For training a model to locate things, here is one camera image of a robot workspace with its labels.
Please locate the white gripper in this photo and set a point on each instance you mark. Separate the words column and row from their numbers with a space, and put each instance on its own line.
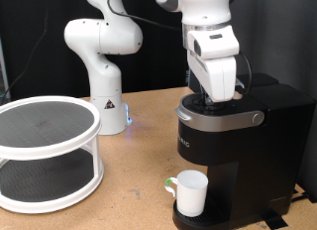
column 218, row 78

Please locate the white ceramic mug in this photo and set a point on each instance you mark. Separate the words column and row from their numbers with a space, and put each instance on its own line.
column 191, row 193

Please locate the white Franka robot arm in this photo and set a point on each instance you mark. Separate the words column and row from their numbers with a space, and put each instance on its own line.
column 105, row 91

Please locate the black Keurig coffee machine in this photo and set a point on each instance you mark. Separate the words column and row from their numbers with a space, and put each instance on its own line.
column 264, row 157

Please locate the white two-tier turntable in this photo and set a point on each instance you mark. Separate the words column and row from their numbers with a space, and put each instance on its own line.
column 33, row 131

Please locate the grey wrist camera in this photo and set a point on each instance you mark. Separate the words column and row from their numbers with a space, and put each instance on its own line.
column 239, row 89

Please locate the grey metal post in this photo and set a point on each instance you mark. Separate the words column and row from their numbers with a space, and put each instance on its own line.
column 2, row 68

